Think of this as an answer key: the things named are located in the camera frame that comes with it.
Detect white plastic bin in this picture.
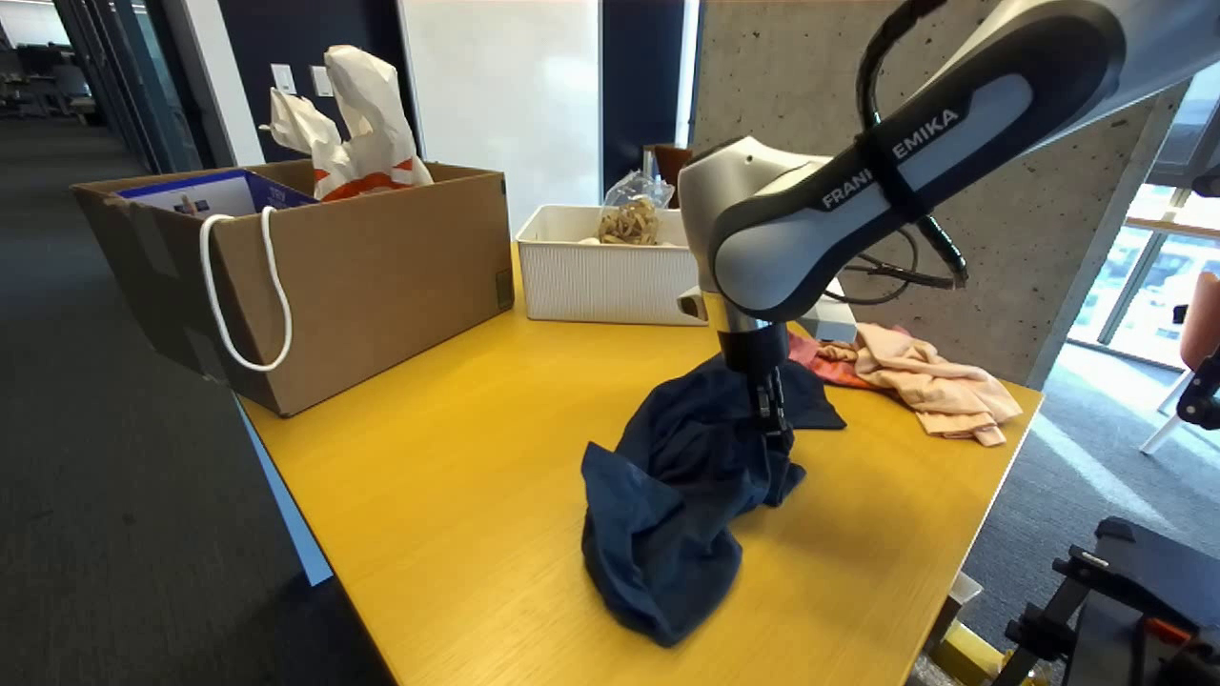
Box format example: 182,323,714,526
511,203,709,329

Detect black clamp orange tip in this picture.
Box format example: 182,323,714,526
992,544,1205,686

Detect white rope handle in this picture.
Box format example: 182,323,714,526
197,203,298,377

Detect brown wooden object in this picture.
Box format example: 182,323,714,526
645,142,698,184

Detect black shirt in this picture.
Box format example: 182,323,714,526
581,353,849,653

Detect beige tangled fibre ball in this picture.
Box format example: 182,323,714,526
596,195,667,247

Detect light wooden table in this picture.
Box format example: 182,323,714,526
1098,184,1220,346

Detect red orange cloth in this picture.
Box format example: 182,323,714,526
783,329,881,394

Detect clear plastic bag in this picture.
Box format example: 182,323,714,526
600,149,678,214

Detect peach cloth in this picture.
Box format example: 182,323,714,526
849,320,1025,450

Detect blue white paper bag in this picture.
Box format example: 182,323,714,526
113,168,317,221

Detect yellow base bar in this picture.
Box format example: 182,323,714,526
929,616,1012,686

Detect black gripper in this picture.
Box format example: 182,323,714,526
716,320,801,450

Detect bare person forearm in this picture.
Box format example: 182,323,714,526
1176,263,1220,374

